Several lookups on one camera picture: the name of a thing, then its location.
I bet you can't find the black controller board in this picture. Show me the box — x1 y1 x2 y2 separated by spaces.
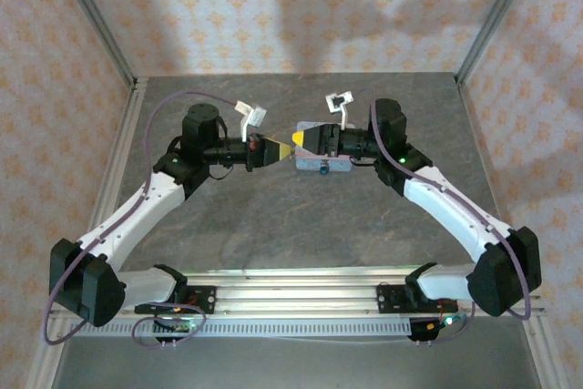
153 314 205 345
406 313 462 345

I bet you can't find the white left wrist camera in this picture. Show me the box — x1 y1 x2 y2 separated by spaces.
233 99 269 143

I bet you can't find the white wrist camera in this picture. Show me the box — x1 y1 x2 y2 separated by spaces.
323 91 356 131
233 99 269 143

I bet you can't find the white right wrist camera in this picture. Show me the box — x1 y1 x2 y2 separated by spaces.
323 91 356 131

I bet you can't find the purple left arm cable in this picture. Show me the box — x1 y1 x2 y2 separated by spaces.
42 90 240 347

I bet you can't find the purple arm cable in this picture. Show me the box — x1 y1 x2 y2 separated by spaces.
42 90 240 347
354 86 533 320

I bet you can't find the aluminium side frame rail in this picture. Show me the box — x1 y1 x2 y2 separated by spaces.
456 80 568 389
25 77 149 389

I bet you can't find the aluminium upright frame post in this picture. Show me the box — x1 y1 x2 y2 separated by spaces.
48 0 138 89
455 0 542 85

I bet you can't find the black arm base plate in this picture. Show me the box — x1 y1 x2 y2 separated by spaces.
376 283 459 316
134 285 218 316

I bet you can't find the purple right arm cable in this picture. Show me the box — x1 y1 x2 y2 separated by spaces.
354 86 533 320

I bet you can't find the white slotted cable duct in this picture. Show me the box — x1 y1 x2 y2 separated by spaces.
67 318 412 340

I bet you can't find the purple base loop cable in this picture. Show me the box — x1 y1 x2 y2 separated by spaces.
130 301 205 350
409 301 477 347

